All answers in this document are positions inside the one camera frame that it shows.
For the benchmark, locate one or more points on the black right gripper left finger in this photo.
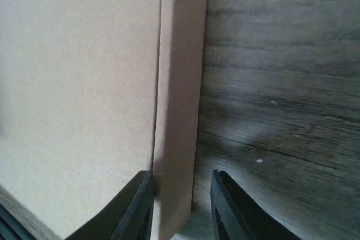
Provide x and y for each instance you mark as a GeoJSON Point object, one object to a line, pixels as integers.
{"type": "Point", "coordinates": [127, 216]}

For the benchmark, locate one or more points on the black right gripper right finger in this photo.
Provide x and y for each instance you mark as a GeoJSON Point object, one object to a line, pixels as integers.
{"type": "Point", "coordinates": [235, 215]}

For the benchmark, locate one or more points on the cardboard box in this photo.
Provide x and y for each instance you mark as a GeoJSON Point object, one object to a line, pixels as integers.
{"type": "Point", "coordinates": [92, 92]}

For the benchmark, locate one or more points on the black aluminium frame rail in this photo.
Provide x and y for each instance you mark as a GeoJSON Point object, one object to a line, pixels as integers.
{"type": "Point", "coordinates": [11, 227]}

